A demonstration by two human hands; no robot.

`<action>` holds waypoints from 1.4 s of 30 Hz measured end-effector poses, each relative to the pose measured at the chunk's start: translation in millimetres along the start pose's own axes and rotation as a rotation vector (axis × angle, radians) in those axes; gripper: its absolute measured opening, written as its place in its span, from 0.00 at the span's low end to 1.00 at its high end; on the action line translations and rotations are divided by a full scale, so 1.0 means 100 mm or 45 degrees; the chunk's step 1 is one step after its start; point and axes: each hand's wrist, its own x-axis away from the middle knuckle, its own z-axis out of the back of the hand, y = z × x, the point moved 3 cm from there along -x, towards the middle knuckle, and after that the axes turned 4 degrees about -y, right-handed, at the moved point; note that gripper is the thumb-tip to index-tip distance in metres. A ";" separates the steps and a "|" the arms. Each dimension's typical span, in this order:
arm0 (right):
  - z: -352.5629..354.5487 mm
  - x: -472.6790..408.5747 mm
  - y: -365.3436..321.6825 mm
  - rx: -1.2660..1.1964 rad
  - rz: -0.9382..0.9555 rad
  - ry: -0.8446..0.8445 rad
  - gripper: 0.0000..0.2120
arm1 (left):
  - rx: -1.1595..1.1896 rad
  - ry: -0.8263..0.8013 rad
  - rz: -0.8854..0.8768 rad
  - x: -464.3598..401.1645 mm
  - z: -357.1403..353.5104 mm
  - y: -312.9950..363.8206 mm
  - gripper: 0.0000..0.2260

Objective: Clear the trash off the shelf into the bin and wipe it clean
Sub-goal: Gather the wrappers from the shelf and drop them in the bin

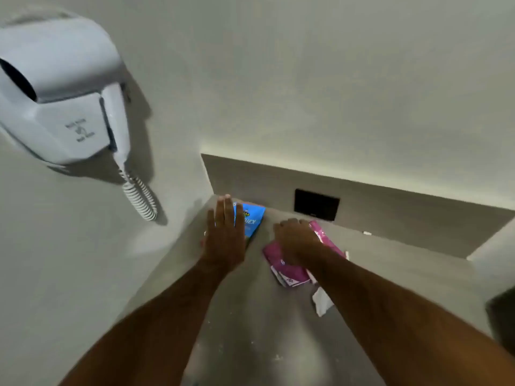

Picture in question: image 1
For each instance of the person's right hand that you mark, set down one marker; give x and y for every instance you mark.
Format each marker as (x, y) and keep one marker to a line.
(295, 241)

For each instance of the person's left hand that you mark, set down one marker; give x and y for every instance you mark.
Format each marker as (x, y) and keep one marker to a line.
(223, 245)

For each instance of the pink wrapper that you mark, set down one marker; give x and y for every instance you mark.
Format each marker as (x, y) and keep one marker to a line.
(287, 271)

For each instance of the blue snack packet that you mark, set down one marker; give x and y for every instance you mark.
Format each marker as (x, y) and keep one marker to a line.
(254, 221)

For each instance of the white paper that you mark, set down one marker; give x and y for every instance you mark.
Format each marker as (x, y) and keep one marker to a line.
(322, 302)

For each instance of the person's left forearm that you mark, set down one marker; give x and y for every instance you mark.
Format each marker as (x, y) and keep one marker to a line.
(161, 329)

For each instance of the person's right forearm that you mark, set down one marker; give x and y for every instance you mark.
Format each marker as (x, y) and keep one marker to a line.
(394, 329)

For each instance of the grey backsplash panel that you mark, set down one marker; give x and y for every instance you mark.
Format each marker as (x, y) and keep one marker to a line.
(402, 213)

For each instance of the black wall socket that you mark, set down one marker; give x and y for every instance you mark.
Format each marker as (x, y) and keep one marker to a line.
(316, 205)

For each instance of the white wall-mounted hair dryer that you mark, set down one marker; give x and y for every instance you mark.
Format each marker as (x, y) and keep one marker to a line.
(60, 56)

